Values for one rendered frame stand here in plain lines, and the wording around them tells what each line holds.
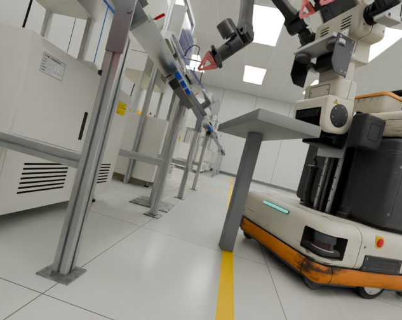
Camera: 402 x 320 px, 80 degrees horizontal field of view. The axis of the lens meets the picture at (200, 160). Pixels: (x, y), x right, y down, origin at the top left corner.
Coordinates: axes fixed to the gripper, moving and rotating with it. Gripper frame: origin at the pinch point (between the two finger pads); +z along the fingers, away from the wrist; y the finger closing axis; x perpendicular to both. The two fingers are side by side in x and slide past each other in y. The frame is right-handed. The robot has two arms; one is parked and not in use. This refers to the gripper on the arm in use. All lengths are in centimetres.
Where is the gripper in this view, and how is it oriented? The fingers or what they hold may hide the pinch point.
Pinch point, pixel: (199, 68)
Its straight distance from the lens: 108.1
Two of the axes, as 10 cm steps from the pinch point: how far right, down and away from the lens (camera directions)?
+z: -8.4, 5.3, 1.0
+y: -1.2, -0.1, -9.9
